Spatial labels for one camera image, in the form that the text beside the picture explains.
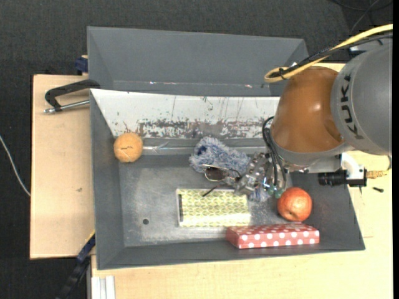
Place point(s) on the dark brown sunglasses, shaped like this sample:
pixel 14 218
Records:
pixel 213 173

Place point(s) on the blue fluffy cloth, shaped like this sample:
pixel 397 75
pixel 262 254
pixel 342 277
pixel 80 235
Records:
pixel 218 154

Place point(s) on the orange fruit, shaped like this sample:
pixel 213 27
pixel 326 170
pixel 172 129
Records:
pixel 294 204

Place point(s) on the yellow green patterned box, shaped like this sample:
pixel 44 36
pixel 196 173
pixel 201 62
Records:
pixel 215 209

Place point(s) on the red box with white dots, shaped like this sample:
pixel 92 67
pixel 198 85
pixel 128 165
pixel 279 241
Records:
pixel 274 236

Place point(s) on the grey metal bin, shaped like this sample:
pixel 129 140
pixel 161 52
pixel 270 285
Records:
pixel 149 198

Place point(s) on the small black screw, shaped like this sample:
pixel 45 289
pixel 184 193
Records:
pixel 378 189

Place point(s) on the tan orange ball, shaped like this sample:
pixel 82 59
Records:
pixel 127 147

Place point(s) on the pale wood flat board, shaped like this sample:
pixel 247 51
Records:
pixel 60 167

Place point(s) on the black cylinder on white bracket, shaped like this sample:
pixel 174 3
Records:
pixel 335 177

